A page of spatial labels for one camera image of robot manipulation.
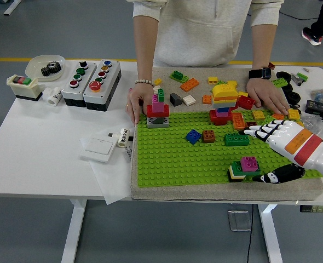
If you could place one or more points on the person's left hand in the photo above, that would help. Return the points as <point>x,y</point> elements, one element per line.
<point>265,93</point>

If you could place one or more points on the person's right hand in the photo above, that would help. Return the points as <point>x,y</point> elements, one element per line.
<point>138,100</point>

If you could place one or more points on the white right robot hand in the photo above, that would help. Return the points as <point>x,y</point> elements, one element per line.
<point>301,145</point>

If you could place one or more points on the yellow square brick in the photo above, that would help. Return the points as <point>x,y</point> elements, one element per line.
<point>243,94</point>
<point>232,82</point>
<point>213,80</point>
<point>258,114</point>
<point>300,124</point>
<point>294,114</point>

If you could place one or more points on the red square brick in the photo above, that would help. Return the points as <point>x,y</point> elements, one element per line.
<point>245,102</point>

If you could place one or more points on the orange long brick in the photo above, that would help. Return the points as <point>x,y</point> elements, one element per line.
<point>277,116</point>
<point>238,121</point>
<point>190,85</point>

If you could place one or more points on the lime green long brick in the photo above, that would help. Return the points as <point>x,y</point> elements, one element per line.
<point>268,119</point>
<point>278,82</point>

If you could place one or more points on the pink square brick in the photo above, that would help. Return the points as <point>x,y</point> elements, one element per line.
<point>249,163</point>

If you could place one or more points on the dark green long brick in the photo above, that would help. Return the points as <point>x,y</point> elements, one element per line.
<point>236,139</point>
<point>235,167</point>

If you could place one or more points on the person's right forearm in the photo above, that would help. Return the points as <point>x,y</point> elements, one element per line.
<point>146,49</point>

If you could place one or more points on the person's left forearm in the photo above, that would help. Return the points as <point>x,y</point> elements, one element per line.
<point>262,46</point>

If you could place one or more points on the white square brick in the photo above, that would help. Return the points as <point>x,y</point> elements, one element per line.
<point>189,100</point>
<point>157,88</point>

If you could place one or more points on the red pink green brick tower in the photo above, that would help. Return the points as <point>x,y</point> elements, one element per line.
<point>157,111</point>

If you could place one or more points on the yellow small brick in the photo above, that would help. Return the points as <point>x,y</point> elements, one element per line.
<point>158,81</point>

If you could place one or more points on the maroon square brick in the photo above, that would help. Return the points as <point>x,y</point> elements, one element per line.
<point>271,65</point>

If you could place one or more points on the dark brown square brick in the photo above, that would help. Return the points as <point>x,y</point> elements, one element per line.
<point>250,124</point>

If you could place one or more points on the dark grey slope brick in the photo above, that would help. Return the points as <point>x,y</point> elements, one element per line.
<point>175,99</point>

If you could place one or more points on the small green flat brick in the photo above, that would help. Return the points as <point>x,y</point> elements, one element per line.
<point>302,76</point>

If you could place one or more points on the brick tower with yellow roof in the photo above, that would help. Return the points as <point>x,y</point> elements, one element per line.
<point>224,96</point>

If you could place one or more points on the green stacked brick pair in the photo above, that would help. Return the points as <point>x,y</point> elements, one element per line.
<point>178,76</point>

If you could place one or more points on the orange square brick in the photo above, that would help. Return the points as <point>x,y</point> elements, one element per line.
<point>207,99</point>

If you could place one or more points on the blue square brick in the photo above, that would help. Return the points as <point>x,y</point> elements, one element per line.
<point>193,137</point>

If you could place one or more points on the black yellow white brick stack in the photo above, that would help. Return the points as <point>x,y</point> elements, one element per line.
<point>235,178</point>

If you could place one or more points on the black wristwatch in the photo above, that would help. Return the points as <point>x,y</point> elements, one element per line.
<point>258,73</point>

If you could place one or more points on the black rubber tyre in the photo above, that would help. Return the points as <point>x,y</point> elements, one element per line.
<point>291,96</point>
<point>289,88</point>
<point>283,74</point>

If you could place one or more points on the clear plastic bag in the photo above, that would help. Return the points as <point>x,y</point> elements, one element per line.
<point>314,123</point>

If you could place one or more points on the grey emergency stop control box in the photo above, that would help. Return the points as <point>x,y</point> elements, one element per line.
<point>106,93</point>

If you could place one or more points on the small black rubber part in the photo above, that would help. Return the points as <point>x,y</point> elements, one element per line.
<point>297,109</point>

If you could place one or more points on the white labelled tube fitting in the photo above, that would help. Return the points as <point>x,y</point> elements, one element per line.
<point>123,138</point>

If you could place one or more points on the black digital meter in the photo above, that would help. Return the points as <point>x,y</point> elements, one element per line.
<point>317,107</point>

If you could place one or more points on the printed paper label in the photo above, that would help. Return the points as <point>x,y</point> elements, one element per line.
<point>128,156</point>

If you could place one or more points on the desk control panel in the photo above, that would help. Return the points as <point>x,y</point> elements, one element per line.
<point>314,209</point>

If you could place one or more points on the lime green studded baseplate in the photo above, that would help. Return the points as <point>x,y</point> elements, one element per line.
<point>164,164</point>

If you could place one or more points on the grey four-button control box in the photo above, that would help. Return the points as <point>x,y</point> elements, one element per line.
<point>68,94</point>

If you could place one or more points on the black red sneaker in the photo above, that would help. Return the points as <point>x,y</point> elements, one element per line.
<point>311,37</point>

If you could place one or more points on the white paper sheet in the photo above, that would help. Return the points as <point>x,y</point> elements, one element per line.
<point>112,180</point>

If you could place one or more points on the white pipe tee fitting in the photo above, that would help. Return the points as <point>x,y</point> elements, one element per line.
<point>52,97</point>

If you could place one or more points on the person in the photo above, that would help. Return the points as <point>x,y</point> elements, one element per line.
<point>199,33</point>

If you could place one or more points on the black metal gear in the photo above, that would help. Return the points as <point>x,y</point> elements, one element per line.
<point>50,69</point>

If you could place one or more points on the white table leg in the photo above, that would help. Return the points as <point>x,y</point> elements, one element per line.
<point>269,235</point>
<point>72,233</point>

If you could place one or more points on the metal floor plate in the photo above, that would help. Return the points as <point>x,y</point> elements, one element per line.
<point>239,220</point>

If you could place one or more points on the grey-brown mat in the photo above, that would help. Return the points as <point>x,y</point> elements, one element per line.
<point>178,193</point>

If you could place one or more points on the translucent white bowl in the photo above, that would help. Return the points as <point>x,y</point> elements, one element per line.
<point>35,64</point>

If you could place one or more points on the white stand foot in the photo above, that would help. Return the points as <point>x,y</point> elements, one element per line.
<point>12,7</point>

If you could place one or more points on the white wall switch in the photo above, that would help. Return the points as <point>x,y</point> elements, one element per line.
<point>97,149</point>

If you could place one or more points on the cream switch box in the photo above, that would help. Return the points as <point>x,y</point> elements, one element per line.
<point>26,91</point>

